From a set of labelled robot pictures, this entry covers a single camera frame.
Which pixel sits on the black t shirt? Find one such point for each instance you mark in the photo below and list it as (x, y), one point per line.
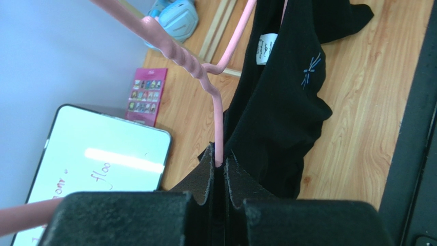
(276, 116)

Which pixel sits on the light blue headphones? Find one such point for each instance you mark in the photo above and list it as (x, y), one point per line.
(178, 18)

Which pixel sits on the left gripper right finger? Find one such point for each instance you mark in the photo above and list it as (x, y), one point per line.
(254, 216)

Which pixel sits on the pink sticker card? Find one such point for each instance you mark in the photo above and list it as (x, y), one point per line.
(145, 96)

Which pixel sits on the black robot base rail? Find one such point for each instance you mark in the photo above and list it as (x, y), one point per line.
(408, 206)

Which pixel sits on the pink wire hanger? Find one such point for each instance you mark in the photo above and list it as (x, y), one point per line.
(40, 213)

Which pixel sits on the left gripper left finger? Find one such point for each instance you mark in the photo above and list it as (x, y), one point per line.
(180, 216)

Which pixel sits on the wooden clothes rack frame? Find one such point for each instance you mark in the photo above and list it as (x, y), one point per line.
(213, 36)

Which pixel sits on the whiteboard with red writing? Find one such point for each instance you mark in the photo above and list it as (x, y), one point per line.
(91, 151)

